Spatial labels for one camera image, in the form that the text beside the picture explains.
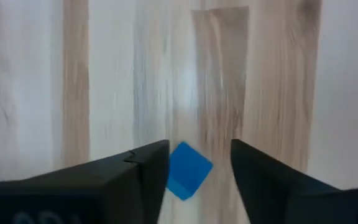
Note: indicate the small blue block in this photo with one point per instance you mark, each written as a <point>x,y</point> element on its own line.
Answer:
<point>188,168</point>

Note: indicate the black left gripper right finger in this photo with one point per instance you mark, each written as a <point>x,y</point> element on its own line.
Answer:
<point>291,199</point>

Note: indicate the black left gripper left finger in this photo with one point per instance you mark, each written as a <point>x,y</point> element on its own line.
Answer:
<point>89,193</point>

